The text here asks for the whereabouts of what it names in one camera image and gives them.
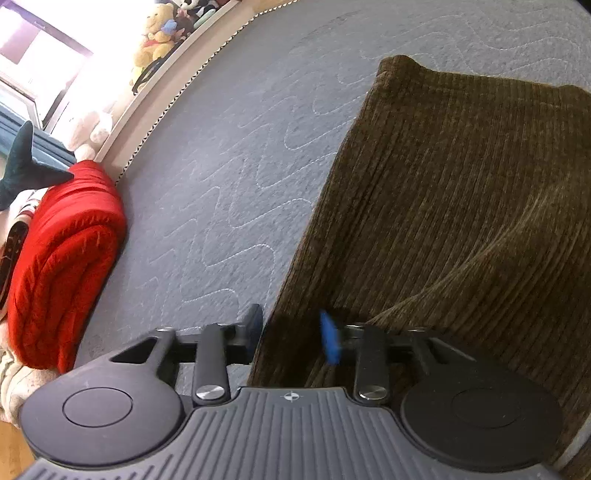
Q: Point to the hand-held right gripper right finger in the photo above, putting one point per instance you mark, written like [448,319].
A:
[330,339]

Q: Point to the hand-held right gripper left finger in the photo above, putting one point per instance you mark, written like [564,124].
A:
[252,325]

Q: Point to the grey quilted mattress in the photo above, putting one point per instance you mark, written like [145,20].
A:
[231,161]

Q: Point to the red folded blanket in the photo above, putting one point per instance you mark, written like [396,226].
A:
[64,258]

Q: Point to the cream folded blanket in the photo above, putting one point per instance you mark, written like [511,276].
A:
[18,383]

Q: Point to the white plush toy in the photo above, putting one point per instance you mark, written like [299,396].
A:
[94,134]

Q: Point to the pink striped folded blanket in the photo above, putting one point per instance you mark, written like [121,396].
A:
[14,240]

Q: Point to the dark teal shark plush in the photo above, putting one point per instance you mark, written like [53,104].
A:
[21,170]

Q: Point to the yellow bear plush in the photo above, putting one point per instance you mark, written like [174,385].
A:
[161,21]
[145,56]

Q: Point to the panda plush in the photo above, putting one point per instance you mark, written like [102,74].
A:
[196,10]

